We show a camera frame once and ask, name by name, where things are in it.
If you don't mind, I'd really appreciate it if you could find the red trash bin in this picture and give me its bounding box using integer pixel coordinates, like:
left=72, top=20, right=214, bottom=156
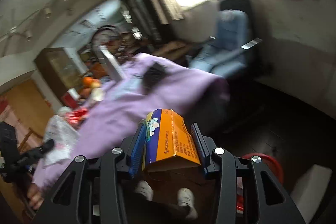
left=236, top=152, right=285, bottom=212

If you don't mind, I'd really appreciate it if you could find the orange fruit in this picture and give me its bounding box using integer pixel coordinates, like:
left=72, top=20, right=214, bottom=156
left=81, top=76, right=95, bottom=88

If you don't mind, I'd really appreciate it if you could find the orange blue cardboard box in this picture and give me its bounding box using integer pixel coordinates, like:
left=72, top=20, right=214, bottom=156
left=142, top=109, right=201, bottom=172

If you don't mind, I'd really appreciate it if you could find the round framed embroidery screen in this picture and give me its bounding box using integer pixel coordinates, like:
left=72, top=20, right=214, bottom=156
left=89, top=24, right=123, bottom=57

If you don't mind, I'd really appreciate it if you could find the white paper cup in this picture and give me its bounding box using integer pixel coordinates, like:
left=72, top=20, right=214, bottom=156
left=90, top=88, right=105, bottom=102

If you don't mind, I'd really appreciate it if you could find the yellow apple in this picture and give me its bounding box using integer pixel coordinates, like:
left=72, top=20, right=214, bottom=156
left=90, top=79, right=101, bottom=89

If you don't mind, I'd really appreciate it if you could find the silver metal bottle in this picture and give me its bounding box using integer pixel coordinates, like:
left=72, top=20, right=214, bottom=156
left=96, top=46, right=126, bottom=82

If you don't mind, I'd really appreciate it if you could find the white plastic bag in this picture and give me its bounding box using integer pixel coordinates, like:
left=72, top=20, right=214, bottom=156
left=43, top=115, right=79, bottom=168

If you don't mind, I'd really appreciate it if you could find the blue cushioned office chair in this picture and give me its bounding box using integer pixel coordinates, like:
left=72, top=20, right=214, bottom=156
left=189, top=0, right=262, bottom=79

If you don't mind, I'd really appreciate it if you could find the red and white box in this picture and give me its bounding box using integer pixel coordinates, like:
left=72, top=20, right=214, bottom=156
left=61, top=88, right=80, bottom=109

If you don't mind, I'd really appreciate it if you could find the person's left hand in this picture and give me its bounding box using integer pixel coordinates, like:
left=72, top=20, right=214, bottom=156
left=27, top=183, right=44, bottom=210

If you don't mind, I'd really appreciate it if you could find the white sneaker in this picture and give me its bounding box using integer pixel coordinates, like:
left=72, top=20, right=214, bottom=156
left=177, top=188, right=198, bottom=220

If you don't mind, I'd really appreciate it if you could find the purple tablecloth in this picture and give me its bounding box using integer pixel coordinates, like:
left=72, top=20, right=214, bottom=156
left=33, top=53, right=230, bottom=189

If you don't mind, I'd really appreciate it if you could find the black tablet in case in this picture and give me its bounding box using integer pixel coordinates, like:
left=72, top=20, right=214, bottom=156
left=142, top=63, right=167, bottom=90

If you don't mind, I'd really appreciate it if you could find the red snack packet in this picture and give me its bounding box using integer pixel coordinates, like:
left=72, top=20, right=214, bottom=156
left=65, top=107, right=88, bottom=127

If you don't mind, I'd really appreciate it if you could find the wooden glass cabinet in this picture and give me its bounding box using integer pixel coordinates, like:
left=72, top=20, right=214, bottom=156
left=34, top=48, right=82, bottom=101

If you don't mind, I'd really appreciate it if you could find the red apple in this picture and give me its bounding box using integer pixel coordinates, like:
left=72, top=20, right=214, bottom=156
left=79, top=88, right=92, bottom=99

